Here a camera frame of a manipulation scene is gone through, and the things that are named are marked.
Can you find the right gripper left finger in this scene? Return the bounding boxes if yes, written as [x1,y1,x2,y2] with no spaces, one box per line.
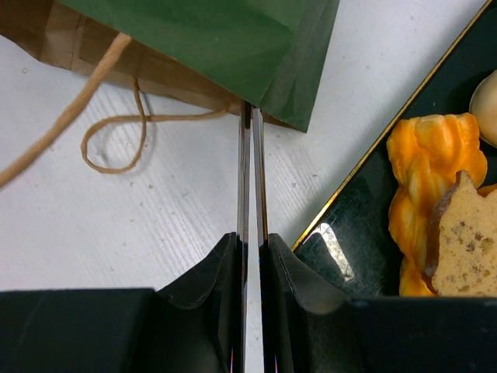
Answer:
[1,233,243,372]

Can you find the metal tongs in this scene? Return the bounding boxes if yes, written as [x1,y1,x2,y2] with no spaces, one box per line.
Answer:
[231,100,276,372]

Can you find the round yellow fake bun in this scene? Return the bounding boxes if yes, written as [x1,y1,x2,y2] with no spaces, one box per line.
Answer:
[469,70,497,148]

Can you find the green brown paper bag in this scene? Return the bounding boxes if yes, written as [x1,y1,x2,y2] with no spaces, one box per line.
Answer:
[1,1,339,184]

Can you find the dark green tray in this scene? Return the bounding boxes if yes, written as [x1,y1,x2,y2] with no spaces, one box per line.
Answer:
[292,1,496,297]

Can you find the beige fake toast slice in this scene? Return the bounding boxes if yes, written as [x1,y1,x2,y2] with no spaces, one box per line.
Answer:
[423,171,496,297]

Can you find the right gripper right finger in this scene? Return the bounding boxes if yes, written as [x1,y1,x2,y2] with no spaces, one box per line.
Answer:
[263,234,496,372]

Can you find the orange twisted fake bread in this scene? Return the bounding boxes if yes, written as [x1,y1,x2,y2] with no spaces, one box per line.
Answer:
[387,113,496,297]

